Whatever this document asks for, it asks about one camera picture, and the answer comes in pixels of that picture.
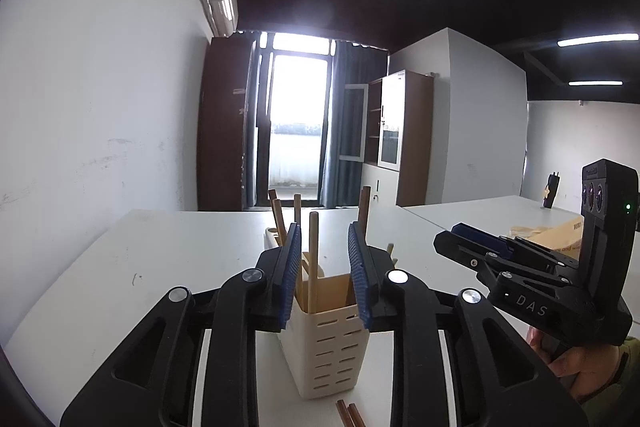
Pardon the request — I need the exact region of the dark brown chopstick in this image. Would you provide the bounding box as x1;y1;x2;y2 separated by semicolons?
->
268;190;286;246
358;185;371;237
347;403;366;427

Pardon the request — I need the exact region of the person's right hand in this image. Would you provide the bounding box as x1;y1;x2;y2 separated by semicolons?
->
526;327;622;400

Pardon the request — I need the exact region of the brown paper bag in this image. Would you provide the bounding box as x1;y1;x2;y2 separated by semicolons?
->
510;216;584;259

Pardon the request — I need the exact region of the small black device on table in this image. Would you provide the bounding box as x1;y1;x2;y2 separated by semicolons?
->
542;172;560;209

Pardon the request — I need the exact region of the white and brown cabinet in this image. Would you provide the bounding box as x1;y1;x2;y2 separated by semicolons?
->
361;69;434;207

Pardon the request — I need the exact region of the ceiling light strip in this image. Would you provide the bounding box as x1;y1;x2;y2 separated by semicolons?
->
556;32;639;48
568;80;624;87

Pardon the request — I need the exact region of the cream slotted utensil holder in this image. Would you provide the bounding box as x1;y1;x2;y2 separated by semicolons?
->
279;274;369;400

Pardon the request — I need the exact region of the dark blue curtain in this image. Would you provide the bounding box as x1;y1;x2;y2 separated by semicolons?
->
320;41;387;209

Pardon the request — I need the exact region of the bright glass balcony door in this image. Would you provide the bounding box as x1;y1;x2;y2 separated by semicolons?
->
255;31;335;206

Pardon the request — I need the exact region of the dark brown tall cabinet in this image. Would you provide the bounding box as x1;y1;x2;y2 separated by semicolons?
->
196;35;255;211

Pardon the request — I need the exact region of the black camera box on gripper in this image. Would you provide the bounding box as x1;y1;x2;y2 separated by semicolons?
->
578;159;639;309

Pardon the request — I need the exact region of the white wall air conditioner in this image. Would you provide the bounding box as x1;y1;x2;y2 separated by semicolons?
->
208;0;239;37

